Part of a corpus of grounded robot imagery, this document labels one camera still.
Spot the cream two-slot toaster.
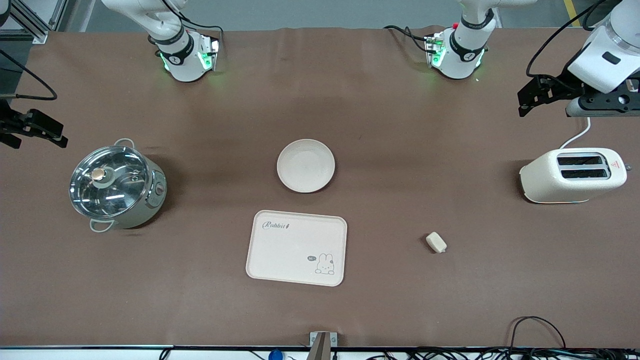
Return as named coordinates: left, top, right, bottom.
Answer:
left=518, top=147, right=629, bottom=205

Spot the small white bun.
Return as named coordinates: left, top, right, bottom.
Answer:
left=425, top=231, right=448, bottom=254

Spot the white toaster power cable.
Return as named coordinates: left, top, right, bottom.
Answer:
left=558, top=116, right=592, bottom=150

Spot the glass pot lid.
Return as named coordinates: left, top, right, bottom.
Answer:
left=68, top=145, right=151, bottom=219

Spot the black cable tangle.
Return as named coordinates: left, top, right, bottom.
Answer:
left=350, top=346, right=640, bottom=360

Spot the grey metal camera bracket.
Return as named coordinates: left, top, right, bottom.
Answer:
left=309, top=331, right=339, bottom=360

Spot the cream rabbit print tray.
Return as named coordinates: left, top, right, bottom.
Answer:
left=245, top=209, right=348, bottom=287

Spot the black left base cable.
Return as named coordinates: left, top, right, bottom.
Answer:
left=384, top=24, right=432, bottom=53

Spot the aluminium frame profile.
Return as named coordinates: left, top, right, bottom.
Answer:
left=0, top=0, right=77, bottom=45

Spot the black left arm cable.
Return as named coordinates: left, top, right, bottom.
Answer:
left=526, top=0, right=623, bottom=80

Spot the steel electric cooking pot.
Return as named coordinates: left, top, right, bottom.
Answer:
left=69, top=138, right=169, bottom=234

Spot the round cream plate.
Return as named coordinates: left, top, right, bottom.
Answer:
left=276, top=138, right=336, bottom=194

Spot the black looped cable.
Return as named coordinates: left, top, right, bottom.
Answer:
left=509, top=315, right=568, bottom=352

